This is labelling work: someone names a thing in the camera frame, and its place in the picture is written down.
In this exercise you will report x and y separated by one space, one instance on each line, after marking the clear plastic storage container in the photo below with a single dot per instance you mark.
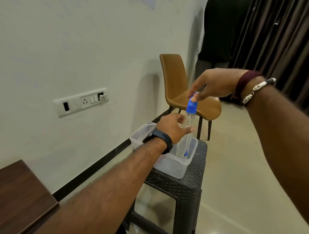
173 166

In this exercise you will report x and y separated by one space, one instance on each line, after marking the loose white socket module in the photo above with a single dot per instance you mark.
103 98

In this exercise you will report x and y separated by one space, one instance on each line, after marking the blue spray cap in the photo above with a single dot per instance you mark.
192 106

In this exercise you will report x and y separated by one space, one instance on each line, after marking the white wall switch board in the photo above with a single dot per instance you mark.
77 102

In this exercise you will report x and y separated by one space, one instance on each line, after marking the person's left hand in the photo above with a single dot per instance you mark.
169 126

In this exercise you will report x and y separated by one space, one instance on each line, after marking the brown leather chair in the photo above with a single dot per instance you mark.
175 79

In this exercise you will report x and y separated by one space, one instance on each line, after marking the dark pleated curtain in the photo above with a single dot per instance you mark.
275 38

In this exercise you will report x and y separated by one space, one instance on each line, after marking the person's right forearm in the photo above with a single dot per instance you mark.
282 135

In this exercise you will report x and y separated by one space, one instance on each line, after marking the person's left forearm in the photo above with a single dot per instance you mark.
106 190

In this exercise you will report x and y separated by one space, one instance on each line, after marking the dark wooden table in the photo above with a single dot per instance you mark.
21 197

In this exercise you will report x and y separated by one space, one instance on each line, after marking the person's right thumb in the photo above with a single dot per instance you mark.
202 97

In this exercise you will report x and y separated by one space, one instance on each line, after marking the maroon thread wristband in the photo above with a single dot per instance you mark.
245 83

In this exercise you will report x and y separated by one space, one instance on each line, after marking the black woven plastic stool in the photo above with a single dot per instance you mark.
185 188

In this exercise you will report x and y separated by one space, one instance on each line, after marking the clear plastic spray bottle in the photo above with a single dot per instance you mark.
186 142

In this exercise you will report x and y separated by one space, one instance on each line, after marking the person's right hand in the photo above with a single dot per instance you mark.
217 82

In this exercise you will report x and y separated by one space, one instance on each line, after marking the person's left thumb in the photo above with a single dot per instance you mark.
187 131

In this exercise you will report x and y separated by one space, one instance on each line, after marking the black smartwatch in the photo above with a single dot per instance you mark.
160 139

